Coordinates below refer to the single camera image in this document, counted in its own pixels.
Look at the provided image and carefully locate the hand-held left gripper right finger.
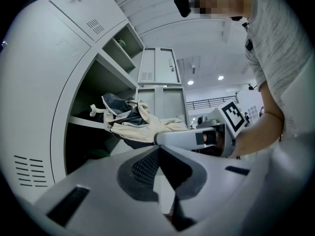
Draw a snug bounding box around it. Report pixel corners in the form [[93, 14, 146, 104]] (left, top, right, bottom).
[[159, 131, 314, 236]]

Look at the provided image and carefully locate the black metal railing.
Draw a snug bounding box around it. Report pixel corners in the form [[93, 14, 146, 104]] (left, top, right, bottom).
[[186, 96, 239, 111]]

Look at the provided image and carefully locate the beige cloth garment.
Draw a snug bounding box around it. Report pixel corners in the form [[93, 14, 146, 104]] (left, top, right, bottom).
[[90, 93, 190, 150]]

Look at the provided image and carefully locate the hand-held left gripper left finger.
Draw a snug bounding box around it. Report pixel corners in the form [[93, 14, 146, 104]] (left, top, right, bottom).
[[34, 145, 178, 236]]

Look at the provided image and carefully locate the person's right forearm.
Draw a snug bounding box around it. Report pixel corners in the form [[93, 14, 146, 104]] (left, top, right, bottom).
[[232, 111, 285, 158]]

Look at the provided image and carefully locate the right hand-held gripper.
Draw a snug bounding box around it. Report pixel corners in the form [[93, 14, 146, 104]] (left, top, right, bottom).
[[153, 101, 246, 158]]

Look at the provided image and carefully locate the black head camera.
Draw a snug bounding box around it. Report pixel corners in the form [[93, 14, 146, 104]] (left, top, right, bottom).
[[173, 0, 192, 18]]

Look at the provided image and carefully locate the grey metal locker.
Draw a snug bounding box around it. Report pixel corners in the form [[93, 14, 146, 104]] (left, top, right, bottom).
[[0, 0, 190, 204]]

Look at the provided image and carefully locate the person's grey shirt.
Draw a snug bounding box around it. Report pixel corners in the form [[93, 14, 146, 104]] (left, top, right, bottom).
[[245, 0, 315, 138]]

